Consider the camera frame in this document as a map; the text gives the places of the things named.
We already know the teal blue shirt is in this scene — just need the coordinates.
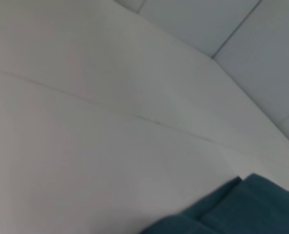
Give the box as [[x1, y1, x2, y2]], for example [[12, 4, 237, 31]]
[[139, 172, 289, 234]]

